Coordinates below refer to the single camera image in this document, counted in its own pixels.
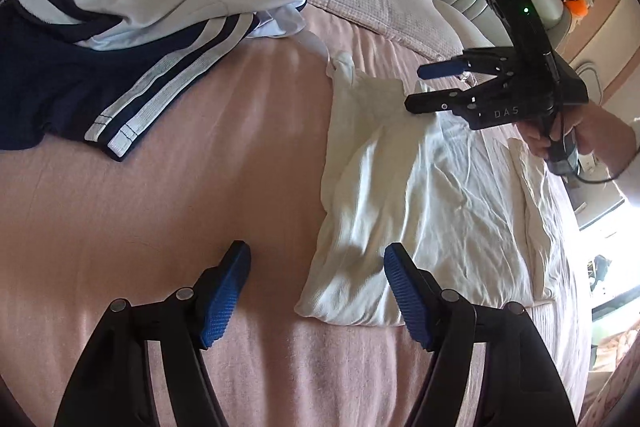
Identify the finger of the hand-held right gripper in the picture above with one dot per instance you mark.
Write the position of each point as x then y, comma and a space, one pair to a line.
430, 102
440, 68

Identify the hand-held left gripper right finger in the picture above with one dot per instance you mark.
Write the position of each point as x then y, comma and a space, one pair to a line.
407, 297

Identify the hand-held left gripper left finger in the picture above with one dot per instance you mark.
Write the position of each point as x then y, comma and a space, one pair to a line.
225, 297

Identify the white ribbed tank top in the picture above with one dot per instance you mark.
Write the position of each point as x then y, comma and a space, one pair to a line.
400, 187

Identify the person's right hand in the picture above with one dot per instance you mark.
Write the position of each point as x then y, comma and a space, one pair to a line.
585, 129

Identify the orange plush toy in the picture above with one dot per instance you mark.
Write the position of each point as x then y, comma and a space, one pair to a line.
577, 7

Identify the bed with pink blanket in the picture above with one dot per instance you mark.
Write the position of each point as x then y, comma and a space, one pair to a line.
175, 207

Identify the floral pink pajamas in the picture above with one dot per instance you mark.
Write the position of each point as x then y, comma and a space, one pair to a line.
620, 382

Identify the navy striped shorts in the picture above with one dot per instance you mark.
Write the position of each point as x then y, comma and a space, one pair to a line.
60, 92

